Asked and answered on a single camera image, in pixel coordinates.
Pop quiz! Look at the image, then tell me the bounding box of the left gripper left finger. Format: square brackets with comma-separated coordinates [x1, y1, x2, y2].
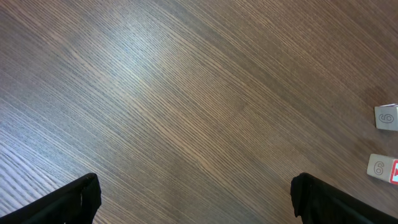
[1, 173, 101, 224]

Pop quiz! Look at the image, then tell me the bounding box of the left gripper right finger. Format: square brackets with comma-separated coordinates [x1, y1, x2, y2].
[290, 173, 397, 224]

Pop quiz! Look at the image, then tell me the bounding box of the red I block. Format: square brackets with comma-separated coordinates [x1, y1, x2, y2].
[366, 154, 397, 185]

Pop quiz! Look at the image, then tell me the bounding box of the white block centre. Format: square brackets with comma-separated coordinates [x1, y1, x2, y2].
[374, 103, 397, 131]

